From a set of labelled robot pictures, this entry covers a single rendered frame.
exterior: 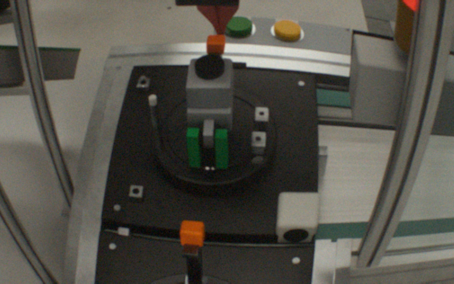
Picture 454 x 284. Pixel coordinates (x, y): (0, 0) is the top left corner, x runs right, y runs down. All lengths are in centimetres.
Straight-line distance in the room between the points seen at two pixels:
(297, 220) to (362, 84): 23
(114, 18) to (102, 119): 35
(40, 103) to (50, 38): 48
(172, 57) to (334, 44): 23
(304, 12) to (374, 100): 63
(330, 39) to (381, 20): 167
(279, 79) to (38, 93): 33
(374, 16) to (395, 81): 211
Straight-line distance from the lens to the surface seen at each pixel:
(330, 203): 78
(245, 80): 82
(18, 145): 97
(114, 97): 83
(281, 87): 81
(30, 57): 63
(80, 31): 113
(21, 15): 59
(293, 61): 86
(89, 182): 76
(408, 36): 45
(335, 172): 80
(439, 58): 43
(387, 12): 264
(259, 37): 90
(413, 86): 45
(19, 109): 102
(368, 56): 48
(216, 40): 72
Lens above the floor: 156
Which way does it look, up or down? 51 degrees down
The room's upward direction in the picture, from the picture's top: 2 degrees counter-clockwise
